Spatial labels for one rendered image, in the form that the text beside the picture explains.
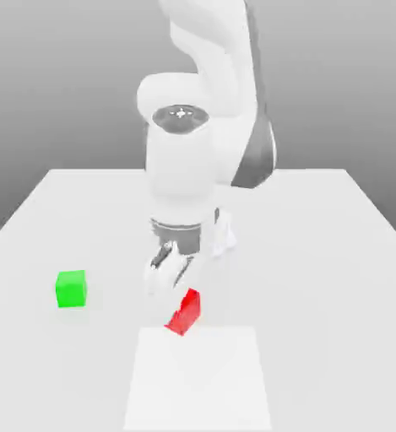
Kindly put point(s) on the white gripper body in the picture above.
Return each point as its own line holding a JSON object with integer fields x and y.
{"x": 167, "y": 276}

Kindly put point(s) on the small red cube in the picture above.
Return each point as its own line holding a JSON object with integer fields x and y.
{"x": 188, "y": 314}

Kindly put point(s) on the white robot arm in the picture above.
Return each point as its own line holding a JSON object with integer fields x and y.
{"x": 180, "y": 162}

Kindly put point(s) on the small green cube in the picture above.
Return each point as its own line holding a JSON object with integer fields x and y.
{"x": 71, "y": 289}

